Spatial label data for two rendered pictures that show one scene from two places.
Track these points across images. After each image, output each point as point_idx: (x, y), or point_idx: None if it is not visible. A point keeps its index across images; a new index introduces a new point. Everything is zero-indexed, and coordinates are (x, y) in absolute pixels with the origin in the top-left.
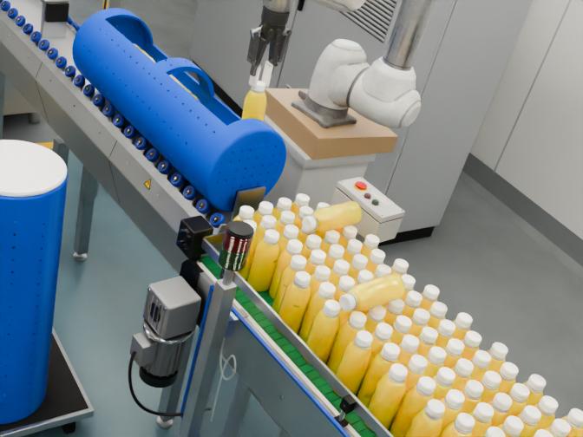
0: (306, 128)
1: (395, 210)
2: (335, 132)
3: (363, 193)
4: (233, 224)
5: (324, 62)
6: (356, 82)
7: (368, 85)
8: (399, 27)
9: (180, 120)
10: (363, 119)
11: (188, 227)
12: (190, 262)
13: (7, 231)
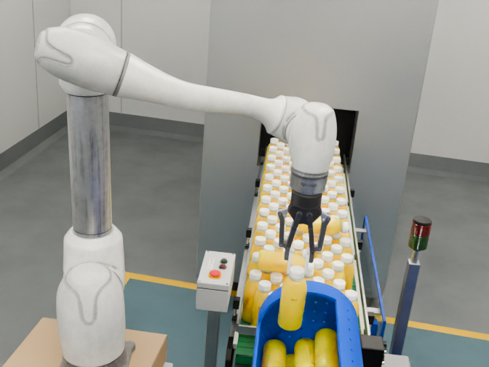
0: (158, 352)
1: (213, 253)
2: (127, 338)
3: (220, 270)
4: (425, 222)
5: (121, 301)
6: (119, 277)
7: (122, 261)
8: (110, 186)
9: (359, 352)
10: (44, 347)
11: (383, 341)
12: None
13: None
